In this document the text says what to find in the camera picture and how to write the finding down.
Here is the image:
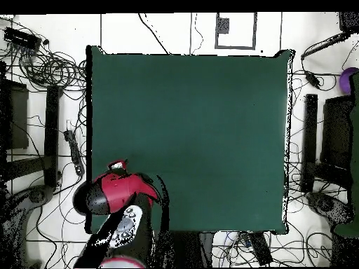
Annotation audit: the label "black stand bar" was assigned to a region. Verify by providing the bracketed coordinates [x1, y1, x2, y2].
[300, 93, 318, 193]
[43, 85, 60, 188]

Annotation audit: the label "grey stand foot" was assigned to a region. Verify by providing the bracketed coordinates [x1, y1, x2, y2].
[0, 184, 55, 268]
[306, 191, 354, 225]

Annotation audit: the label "dark green table cloth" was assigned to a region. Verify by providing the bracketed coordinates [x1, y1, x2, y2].
[86, 45, 295, 235]

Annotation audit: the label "dark panel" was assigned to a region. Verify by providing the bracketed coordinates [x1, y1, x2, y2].
[320, 95, 354, 170]
[0, 79, 29, 151]

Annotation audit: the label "long black power strip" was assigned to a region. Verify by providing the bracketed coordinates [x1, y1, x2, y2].
[248, 232, 273, 266]

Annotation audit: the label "black power adapter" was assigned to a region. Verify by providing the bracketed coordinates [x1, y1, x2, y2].
[304, 70, 322, 90]

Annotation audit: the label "black rod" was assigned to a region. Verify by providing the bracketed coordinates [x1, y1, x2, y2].
[300, 32, 351, 61]

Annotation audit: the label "dark green fabric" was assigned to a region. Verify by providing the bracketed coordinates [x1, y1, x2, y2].
[333, 71, 359, 239]

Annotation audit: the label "purple round object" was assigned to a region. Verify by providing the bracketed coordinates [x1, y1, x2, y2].
[338, 67, 359, 95]

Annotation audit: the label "black corner box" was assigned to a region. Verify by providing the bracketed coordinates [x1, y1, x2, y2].
[338, 11, 359, 34]

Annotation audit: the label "tangled black cables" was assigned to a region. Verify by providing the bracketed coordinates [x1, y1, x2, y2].
[19, 48, 87, 92]

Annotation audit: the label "black cable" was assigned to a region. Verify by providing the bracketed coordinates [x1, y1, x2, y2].
[137, 13, 171, 55]

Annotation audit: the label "black network switch box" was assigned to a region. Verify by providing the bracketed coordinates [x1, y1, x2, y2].
[4, 26, 42, 51]

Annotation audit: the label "grey square floor frame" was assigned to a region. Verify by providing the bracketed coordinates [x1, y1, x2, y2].
[215, 12, 258, 50]

